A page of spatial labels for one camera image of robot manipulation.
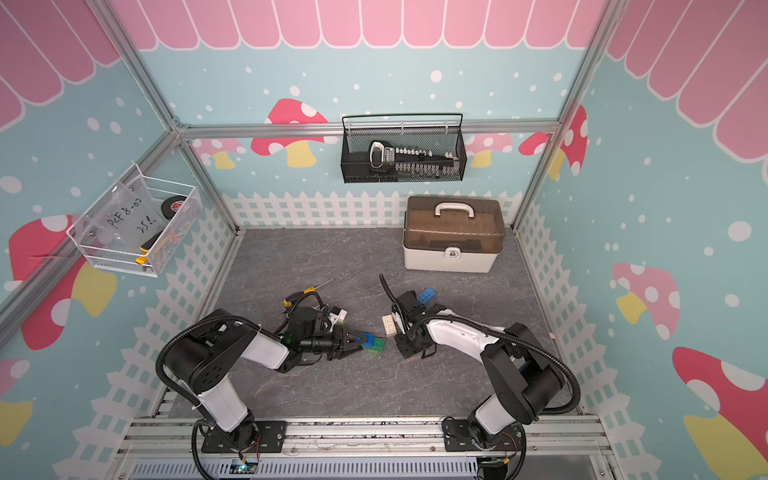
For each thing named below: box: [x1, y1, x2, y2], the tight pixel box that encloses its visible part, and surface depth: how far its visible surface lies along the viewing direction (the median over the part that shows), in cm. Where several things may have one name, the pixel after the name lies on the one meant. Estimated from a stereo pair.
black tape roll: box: [161, 195, 187, 220], surface depth 81 cm
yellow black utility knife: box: [135, 230, 164, 265], surface depth 66 cm
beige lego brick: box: [382, 314, 397, 337], surface depth 94 cm
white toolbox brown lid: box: [402, 195, 506, 274], surface depth 100 cm
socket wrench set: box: [369, 141, 460, 178], surface depth 91 cm
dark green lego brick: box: [371, 337, 385, 352], surface depth 89 cm
